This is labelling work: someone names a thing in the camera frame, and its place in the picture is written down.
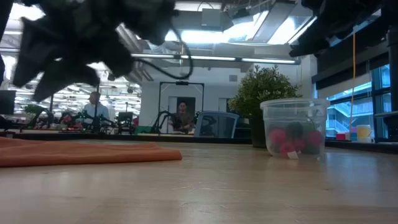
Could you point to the clear plastic tupperware container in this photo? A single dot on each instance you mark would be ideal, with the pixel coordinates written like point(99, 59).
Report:
point(295, 107)

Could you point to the small green plant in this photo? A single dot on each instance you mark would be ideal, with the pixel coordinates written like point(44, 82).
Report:
point(33, 109)

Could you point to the pink blue block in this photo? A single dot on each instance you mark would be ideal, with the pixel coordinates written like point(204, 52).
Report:
point(353, 137)

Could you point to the person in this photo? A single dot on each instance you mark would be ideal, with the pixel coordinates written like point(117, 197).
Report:
point(183, 119)
point(96, 110)

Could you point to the yellow white cup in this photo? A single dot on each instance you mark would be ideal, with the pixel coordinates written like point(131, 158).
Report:
point(364, 132)

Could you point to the dark cherry with stem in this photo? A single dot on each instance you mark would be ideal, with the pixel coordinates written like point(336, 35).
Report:
point(294, 130)

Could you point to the orange cloth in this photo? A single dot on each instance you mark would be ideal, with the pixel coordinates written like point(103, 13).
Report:
point(77, 154)

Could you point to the black computer monitor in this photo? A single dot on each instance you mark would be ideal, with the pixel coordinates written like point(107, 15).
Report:
point(7, 102)

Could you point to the small red box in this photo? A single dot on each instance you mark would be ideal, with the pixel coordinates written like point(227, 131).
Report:
point(340, 137)

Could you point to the black metal rig frame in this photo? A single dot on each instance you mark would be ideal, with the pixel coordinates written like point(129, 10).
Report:
point(96, 93)
point(182, 83)

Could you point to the green potted plant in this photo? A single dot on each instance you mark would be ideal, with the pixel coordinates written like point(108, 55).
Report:
point(264, 84)

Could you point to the long ceiling light bar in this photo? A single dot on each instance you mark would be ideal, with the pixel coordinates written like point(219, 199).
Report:
point(217, 58)

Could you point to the black vertical post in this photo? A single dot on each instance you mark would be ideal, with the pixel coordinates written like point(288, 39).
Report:
point(393, 77)

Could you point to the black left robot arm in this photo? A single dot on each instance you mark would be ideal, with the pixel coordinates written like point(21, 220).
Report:
point(3, 12)

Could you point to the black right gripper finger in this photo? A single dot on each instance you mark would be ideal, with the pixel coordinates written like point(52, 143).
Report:
point(314, 39)

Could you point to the grey office chair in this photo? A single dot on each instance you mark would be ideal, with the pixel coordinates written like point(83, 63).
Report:
point(216, 124)

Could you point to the small red fruit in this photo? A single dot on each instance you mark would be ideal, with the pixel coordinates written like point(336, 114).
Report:
point(277, 136)
point(314, 137)

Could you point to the red strawberry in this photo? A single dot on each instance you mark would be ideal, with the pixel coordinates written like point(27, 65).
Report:
point(287, 148)

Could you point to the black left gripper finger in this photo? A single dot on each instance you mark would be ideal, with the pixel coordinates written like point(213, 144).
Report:
point(37, 53)
point(68, 76)

